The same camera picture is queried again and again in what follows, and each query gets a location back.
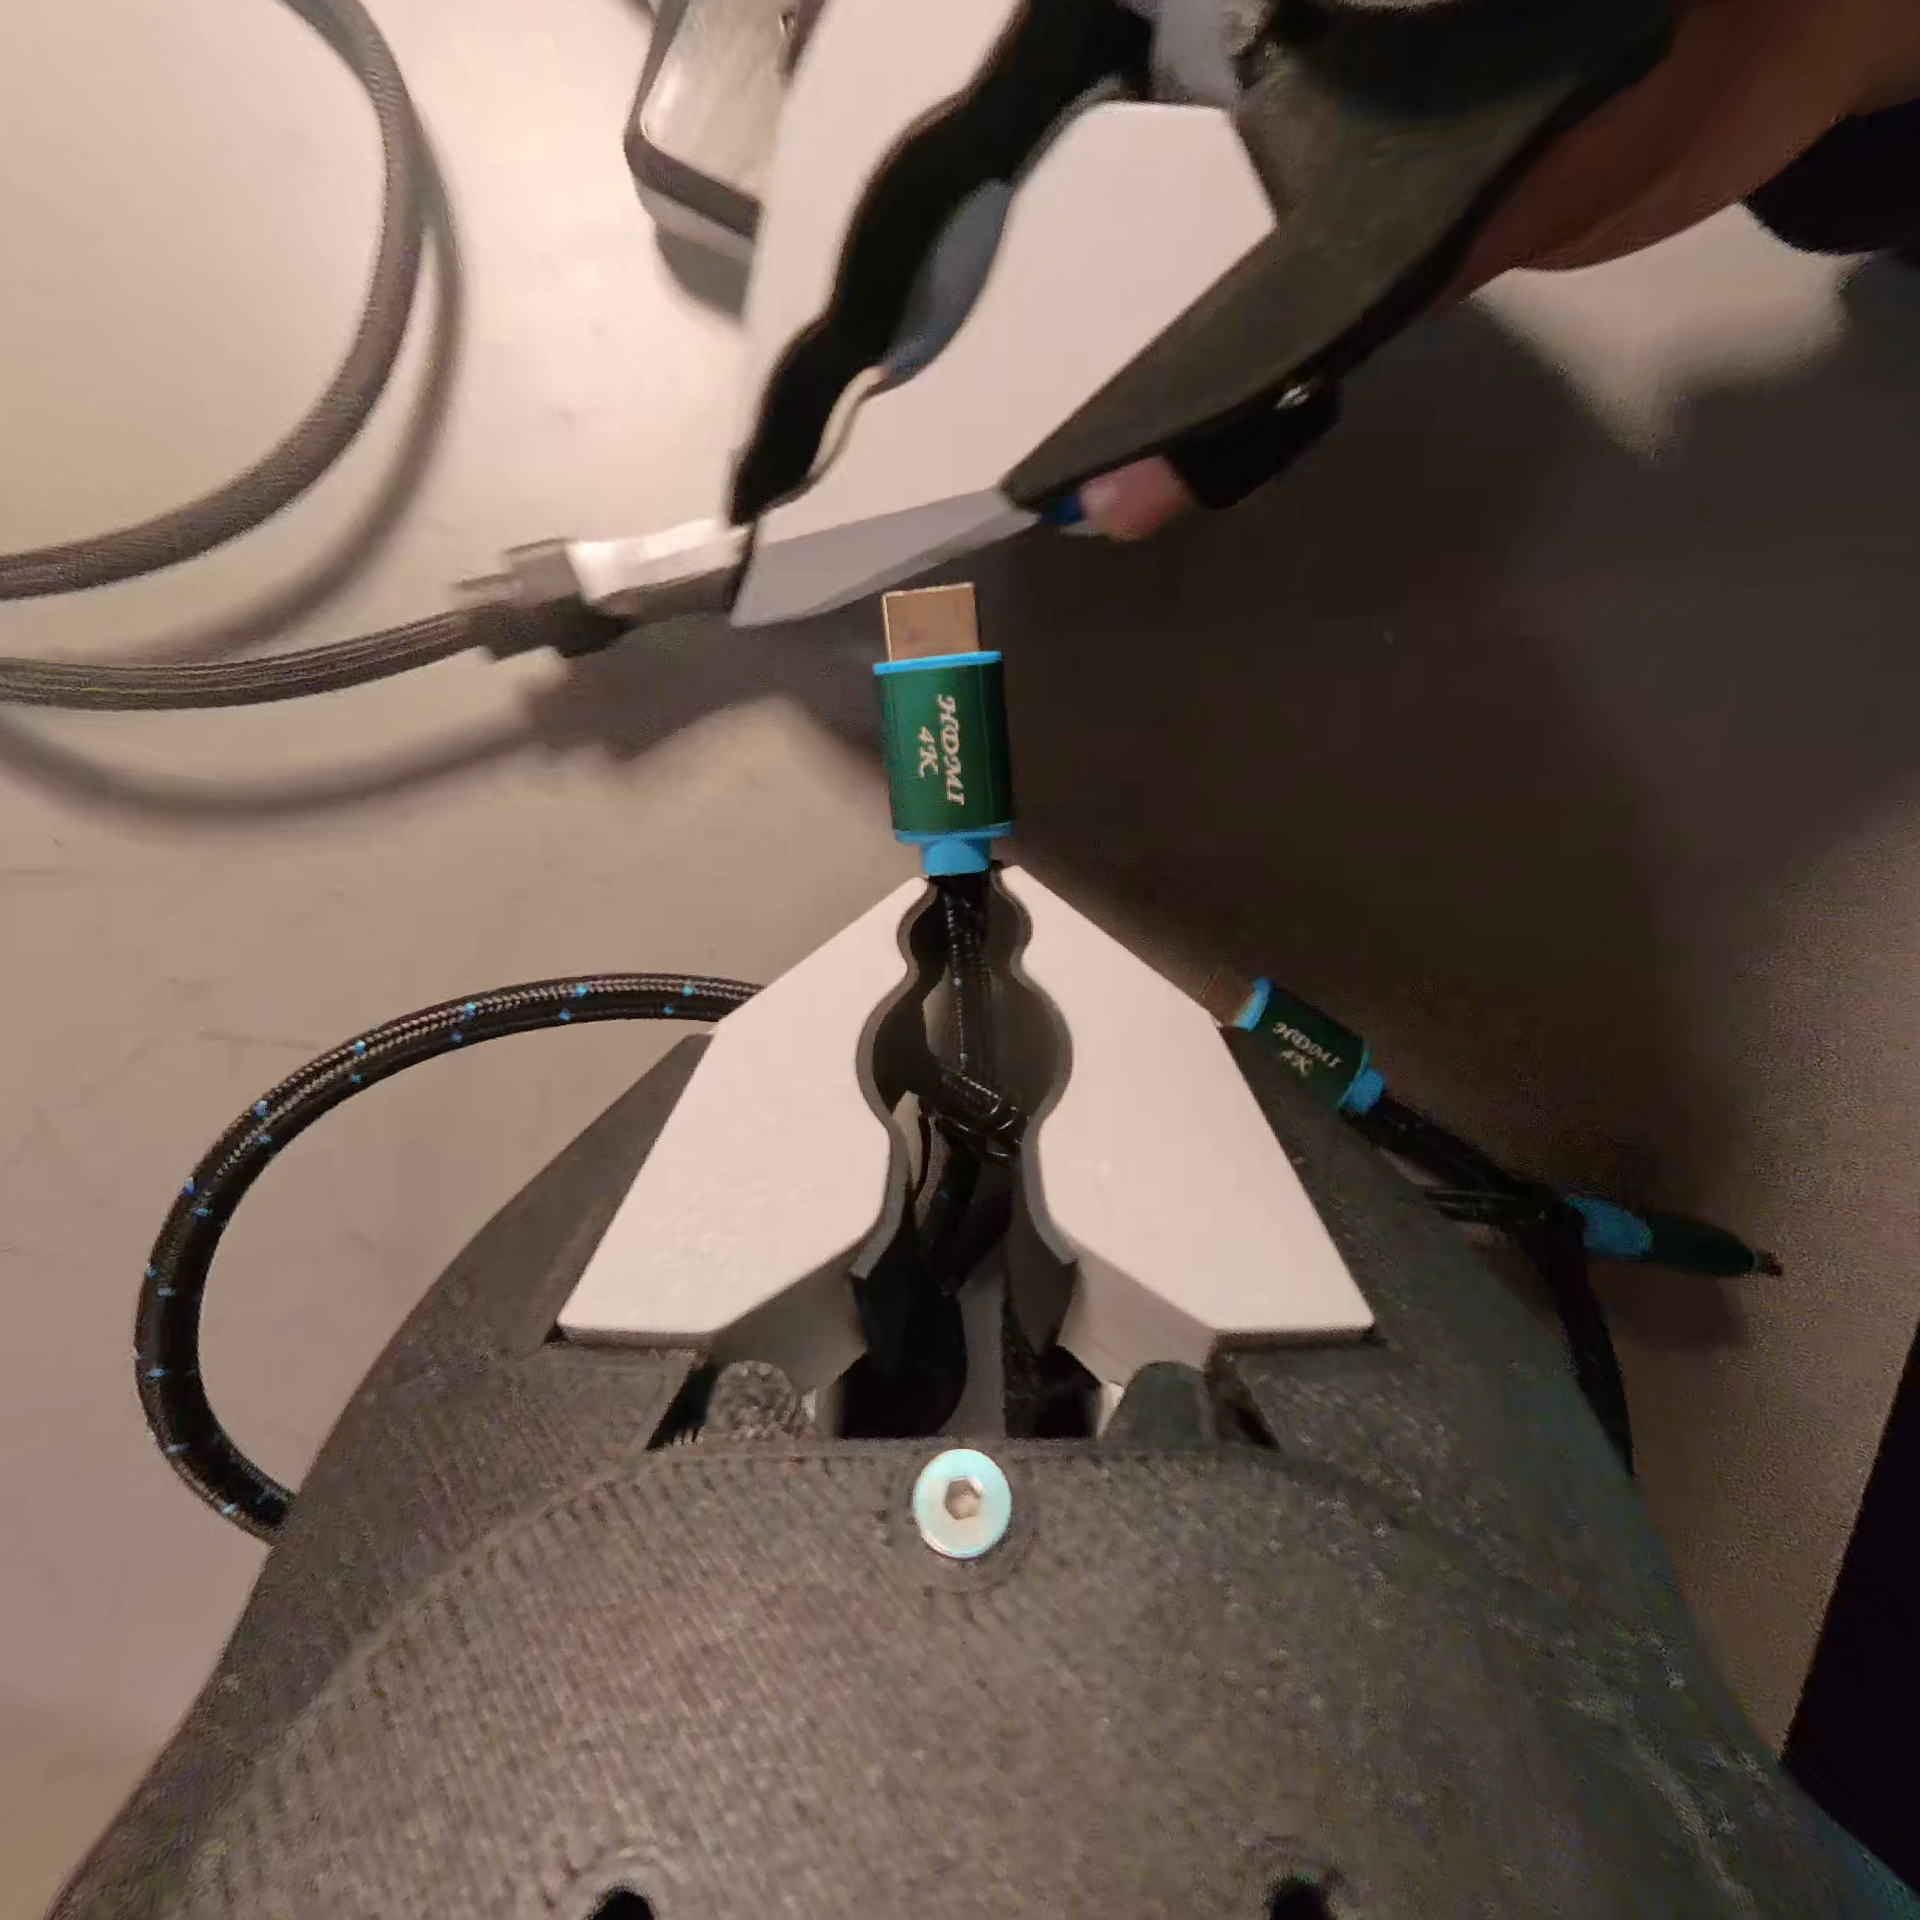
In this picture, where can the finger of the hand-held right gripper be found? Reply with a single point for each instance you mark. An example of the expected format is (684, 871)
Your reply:
(840, 150)
(1108, 241)

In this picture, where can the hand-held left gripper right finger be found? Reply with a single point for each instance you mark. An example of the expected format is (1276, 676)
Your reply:
(1201, 1185)

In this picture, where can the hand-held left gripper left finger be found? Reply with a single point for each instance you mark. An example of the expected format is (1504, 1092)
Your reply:
(720, 1185)

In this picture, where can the person's right forearm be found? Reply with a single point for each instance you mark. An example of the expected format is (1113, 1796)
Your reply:
(1861, 182)

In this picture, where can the person's right hand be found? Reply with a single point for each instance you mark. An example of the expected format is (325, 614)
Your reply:
(1680, 136)

